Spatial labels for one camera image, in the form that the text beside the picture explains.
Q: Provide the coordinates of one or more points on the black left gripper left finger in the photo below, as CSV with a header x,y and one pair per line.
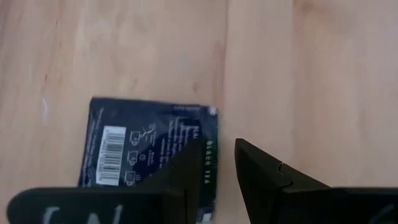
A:
x,y
93,205

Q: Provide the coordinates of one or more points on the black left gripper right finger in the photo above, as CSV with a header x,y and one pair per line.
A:
x,y
280,199

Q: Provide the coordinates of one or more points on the dark blue tea packet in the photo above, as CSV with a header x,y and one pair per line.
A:
x,y
130,124

